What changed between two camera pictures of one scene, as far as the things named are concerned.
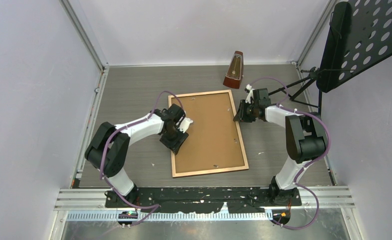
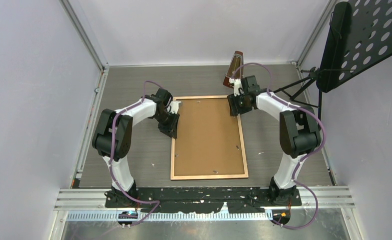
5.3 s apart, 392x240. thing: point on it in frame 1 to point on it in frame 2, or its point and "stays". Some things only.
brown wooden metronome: (235, 72) stays
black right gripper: (241, 116) to (234, 109)
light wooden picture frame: (213, 171) to (173, 177)
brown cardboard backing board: (212, 142) stays
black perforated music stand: (363, 33) stays
